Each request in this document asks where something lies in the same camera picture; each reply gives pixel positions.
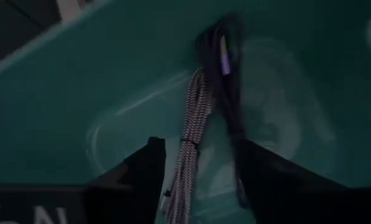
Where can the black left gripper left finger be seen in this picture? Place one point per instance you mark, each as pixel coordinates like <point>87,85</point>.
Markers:
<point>138,186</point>

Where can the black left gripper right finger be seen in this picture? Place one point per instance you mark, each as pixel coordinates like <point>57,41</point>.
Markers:
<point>275,189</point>

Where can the teal plastic bin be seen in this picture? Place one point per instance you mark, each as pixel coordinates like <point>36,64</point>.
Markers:
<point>48,124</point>

